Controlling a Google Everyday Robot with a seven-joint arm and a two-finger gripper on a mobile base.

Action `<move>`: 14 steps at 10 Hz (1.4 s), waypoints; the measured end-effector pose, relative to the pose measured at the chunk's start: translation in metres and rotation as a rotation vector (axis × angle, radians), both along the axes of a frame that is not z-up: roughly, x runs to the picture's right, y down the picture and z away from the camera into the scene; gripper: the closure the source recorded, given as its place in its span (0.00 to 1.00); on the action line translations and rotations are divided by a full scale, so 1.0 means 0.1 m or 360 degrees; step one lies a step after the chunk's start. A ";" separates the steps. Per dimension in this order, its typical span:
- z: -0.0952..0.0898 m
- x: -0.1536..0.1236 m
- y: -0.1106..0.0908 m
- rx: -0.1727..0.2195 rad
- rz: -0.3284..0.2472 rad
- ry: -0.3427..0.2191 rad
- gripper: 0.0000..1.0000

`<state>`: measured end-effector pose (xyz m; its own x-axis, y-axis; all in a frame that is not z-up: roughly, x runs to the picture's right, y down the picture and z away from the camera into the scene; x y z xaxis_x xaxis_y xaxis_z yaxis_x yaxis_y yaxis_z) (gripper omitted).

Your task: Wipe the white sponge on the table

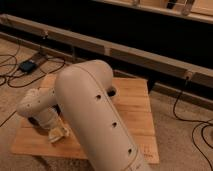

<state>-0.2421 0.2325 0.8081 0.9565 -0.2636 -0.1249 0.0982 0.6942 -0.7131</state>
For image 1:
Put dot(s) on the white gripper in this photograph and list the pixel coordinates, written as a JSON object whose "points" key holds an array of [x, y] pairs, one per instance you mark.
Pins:
{"points": [[48, 119]]}

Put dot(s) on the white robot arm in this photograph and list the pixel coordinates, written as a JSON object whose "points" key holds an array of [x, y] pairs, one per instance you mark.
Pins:
{"points": [[81, 92]]}

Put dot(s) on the black power adapter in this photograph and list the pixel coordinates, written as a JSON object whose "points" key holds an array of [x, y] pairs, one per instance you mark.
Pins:
{"points": [[27, 66]]}

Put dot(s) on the wooden board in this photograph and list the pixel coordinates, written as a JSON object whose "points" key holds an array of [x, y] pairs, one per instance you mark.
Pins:
{"points": [[133, 104]]}

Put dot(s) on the wooden rail frame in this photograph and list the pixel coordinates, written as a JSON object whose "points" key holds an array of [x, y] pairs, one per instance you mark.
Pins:
{"points": [[166, 65]]}

